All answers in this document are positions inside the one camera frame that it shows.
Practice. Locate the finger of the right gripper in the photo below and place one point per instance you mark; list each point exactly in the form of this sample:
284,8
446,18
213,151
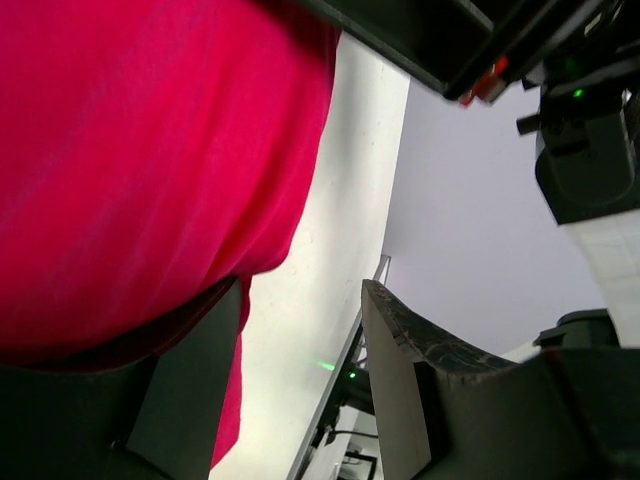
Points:
446,45

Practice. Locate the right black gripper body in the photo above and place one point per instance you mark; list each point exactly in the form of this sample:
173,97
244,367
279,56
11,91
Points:
551,43

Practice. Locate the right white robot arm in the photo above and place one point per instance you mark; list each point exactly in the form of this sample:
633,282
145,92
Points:
587,169

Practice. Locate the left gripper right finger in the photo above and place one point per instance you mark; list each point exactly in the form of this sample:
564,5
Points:
446,409

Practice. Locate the aluminium front table rail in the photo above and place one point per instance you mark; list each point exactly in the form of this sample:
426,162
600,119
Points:
325,447

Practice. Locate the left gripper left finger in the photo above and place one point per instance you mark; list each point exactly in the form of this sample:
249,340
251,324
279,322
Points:
146,405

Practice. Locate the red t-shirt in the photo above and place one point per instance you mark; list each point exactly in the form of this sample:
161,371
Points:
149,151

